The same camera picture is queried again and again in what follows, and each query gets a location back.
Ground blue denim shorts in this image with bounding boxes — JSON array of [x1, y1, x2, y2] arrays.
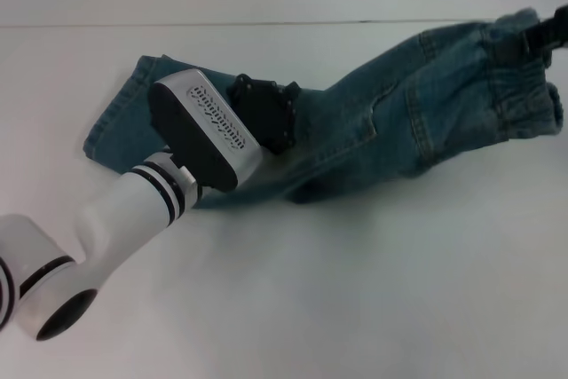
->
[[83, 8, 564, 211]]

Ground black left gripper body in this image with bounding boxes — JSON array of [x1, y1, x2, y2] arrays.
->
[[225, 72, 302, 157]]

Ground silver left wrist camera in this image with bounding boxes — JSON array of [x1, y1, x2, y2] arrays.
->
[[147, 67, 264, 193]]

